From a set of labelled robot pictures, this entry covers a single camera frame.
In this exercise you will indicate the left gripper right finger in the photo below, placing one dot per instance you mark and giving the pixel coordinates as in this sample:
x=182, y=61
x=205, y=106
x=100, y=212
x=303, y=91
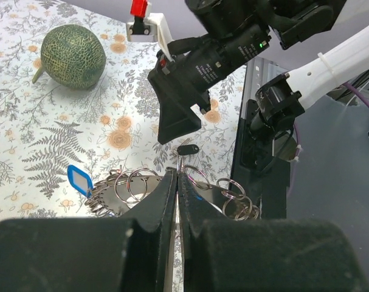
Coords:
x=263, y=255

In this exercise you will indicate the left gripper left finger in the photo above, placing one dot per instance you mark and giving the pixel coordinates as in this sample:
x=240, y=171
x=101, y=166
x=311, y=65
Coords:
x=81, y=252

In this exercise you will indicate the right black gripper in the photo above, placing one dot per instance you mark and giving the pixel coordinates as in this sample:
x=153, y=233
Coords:
x=198, y=64

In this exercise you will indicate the metal ring disc with keyrings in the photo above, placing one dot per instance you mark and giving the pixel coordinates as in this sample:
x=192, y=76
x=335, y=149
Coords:
x=119, y=193

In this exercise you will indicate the blue key tag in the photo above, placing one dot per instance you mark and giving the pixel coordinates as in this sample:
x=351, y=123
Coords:
x=80, y=180

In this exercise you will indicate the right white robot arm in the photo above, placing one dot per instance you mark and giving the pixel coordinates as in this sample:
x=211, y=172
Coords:
x=289, y=33

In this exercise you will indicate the green woven ball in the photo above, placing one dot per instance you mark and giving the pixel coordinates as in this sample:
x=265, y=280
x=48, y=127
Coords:
x=72, y=56

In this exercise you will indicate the floral patterned mat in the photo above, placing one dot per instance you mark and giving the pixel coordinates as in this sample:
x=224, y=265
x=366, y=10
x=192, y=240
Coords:
x=44, y=127

